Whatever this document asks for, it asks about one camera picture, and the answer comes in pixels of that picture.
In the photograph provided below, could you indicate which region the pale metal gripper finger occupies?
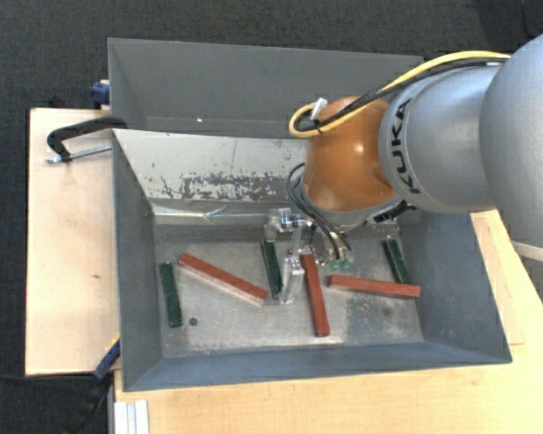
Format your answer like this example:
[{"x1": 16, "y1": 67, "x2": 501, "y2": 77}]
[
  {"x1": 292, "y1": 259, "x2": 307, "y2": 303},
  {"x1": 278, "y1": 257, "x2": 295, "y2": 306}
]

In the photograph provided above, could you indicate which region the dark green flat block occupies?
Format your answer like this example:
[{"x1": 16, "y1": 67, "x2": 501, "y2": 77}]
[
  {"x1": 259, "y1": 238, "x2": 284, "y2": 300},
  {"x1": 158, "y1": 261, "x2": 184, "y2": 329},
  {"x1": 381, "y1": 238, "x2": 412, "y2": 286}
]

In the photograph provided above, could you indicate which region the red-brown flat block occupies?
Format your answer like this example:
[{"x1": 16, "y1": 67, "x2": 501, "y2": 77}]
[
  {"x1": 299, "y1": 252, "x2": 332, "y2": 338},
  {"x1": 328, "y1": 273, "x2": 423, "y2": 300},
  {"x1": 177, "y1": 251, "x2": 270, "y2": 308}
]

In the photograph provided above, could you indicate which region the grey metal bin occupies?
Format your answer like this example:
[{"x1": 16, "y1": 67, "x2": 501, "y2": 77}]
[{"x1": 107, "y1": 37, "x2": 513, "y2": 392}]

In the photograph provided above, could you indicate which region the pale wood flat board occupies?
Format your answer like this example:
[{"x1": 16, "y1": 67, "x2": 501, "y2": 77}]
[{"x1": 24, "y1": 107, "x2": 121, "y2": 377}]

